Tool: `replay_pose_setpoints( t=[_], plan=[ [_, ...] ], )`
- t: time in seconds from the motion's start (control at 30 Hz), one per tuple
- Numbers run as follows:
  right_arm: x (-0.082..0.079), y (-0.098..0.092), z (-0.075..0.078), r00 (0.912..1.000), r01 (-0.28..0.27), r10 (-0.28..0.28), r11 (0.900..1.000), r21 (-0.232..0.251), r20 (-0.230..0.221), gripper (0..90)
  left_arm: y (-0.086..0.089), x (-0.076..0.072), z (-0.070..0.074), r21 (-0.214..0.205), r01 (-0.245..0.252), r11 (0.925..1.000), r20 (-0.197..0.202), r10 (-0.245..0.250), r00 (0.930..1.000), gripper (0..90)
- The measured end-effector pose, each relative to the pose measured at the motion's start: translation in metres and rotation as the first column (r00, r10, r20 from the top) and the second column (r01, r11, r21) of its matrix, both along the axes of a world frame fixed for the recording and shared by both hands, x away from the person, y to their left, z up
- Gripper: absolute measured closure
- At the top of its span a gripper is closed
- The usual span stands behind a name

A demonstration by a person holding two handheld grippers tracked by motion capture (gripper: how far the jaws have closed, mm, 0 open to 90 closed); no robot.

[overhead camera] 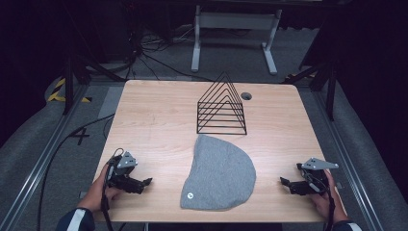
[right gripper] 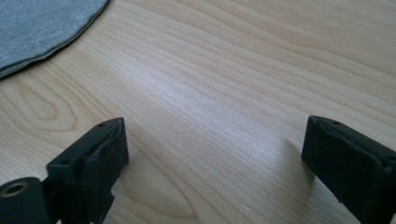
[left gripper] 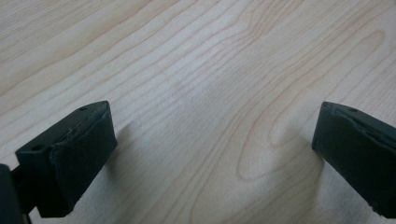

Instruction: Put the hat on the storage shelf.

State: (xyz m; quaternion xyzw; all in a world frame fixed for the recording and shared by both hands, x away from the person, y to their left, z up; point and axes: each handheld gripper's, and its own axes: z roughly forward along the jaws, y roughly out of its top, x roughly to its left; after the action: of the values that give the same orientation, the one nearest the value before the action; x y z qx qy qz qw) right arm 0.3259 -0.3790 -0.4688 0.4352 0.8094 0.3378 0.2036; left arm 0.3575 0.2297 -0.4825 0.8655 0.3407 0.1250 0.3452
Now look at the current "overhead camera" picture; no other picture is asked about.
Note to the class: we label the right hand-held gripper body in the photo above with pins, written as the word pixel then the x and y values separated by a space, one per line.
pixel 316 179

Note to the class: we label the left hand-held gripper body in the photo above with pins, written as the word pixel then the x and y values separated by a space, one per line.
pixel 123 173

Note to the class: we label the grey knit beanie hat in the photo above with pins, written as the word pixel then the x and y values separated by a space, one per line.
pixel 218 173

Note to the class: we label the person's right hand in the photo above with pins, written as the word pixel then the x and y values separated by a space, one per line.
pixel 327 203

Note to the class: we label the person's left hand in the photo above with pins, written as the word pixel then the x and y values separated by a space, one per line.
pixel 97 192

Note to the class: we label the black metal stand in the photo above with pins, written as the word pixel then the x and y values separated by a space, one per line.
pixel 68 89
pixel 330 96

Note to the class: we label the dark round table grommet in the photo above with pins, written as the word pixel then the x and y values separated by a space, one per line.
pixel 246 96

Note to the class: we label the grey metal floor rail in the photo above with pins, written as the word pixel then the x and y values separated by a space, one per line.
pixel 41 166
pixel 349 160

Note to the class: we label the white metal desk frame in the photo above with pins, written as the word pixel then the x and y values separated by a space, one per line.
pixel 235 20

